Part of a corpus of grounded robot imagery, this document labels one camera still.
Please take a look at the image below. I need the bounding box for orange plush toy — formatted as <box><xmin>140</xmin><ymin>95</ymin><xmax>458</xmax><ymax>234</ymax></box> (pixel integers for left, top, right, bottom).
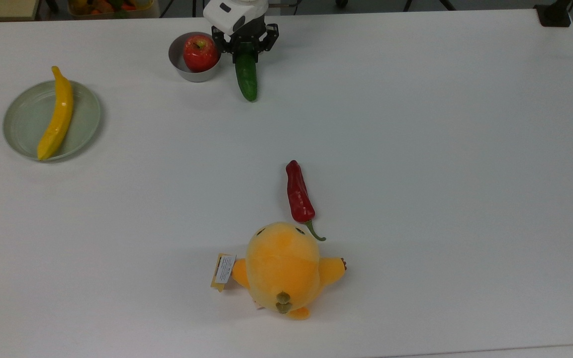
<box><xmin>210</xmin><ymin>222</ymin><xmax>348</xmax><ymax>320</ymax></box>

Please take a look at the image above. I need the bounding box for pale green plate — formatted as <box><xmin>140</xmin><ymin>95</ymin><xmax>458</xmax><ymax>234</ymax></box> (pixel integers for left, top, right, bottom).
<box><xmin>2</xmin><ymin>80</ymin><xmax>102</xmax><ymax>162</ymax></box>

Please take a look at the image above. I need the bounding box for wooden side table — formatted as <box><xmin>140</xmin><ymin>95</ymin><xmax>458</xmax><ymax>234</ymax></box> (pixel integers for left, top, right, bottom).
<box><xmin>0</xmin><ymin>0</ymin><xmax>41</xmax><ymax>22</ymax></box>

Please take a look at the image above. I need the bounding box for black table clamp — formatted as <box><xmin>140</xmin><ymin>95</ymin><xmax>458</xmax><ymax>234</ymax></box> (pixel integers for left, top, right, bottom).
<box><xmin>534</xmin><ymin>0</ymin><xmax>573</xmax><ymax>28</ymax></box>

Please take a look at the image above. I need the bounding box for red chili pepper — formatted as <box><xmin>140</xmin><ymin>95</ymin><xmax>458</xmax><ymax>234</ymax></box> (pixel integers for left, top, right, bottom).
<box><xmin>286</xmin><ymin>160</ymin><xmax>327</xmax><ymax>242</ymax></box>

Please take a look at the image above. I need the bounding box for grey metal bowl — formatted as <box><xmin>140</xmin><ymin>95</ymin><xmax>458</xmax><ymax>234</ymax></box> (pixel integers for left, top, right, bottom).
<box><xmin>168</xmin><ymin>32</ymin><xmax>222</xmax><ymax>83</ymax></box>

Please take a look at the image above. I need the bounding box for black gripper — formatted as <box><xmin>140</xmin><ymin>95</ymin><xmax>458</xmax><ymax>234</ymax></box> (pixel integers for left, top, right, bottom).
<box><xmin>211</xmin><ymin>22</ymin><xmax>280</xmax><ymax>63</ymax></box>

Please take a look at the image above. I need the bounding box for red apple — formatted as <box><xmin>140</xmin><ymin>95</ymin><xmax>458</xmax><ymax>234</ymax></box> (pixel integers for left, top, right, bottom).
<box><xmin>183</xmin><ymin>34</ymin><xmax>220</xmax><ymax>73</ymax></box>

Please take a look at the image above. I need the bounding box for clear box of toys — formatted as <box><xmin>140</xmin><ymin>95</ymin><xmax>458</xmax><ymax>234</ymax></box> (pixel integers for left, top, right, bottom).
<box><xmin>68</xmin><ymin>0</ymin><xmax>161</xmax><ymax>19</ymax></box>

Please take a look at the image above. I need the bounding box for green cucumber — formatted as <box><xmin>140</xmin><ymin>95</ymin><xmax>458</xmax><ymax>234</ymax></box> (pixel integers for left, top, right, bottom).
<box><xmin>235</xmin><ymin>52</ymin><xmax>259</xmax><ymax>103</ymax></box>

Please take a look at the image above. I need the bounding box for yellow banana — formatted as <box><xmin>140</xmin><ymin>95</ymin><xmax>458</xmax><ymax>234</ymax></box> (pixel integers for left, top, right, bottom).
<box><xmin>37</xmin><ymin>66</ymin><xmax>75</xmax><ymax>162</ymax></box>

